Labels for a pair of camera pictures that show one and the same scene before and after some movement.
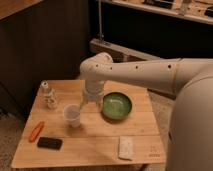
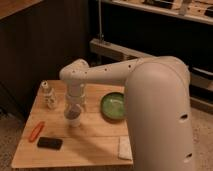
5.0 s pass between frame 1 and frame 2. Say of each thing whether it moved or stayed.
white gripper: moved
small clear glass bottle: stayed
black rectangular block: stayed
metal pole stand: stayed
